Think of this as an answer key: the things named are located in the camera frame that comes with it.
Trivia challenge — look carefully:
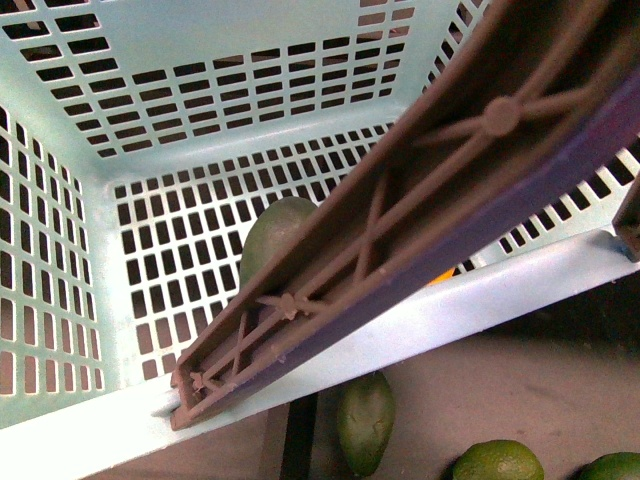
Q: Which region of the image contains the turquoise plastic basket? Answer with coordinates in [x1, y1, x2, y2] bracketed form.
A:
[1, 1, 624, 478]

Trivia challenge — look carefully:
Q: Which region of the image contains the dark green avocado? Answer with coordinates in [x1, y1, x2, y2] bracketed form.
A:
[239, 197, 317, 288]

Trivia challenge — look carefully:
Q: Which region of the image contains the brown basket handle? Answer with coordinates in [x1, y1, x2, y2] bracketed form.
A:
[171, 1, 639, 430]

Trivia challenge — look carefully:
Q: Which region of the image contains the green lime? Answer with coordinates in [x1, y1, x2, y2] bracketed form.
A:
[578, 452, 640, 480]
[452, 439, 545, 480]

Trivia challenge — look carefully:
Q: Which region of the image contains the pale yellow mango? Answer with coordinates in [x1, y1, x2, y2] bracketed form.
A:
[428, 268, 456, 286]

